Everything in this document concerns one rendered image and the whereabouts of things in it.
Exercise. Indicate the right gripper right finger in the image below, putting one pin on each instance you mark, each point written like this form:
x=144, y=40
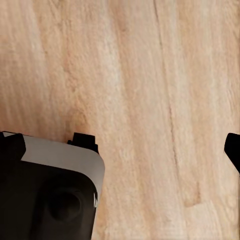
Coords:
x=232, y=149

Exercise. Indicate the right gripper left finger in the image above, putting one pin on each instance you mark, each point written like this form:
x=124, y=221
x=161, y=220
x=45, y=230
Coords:
x=12, y=149

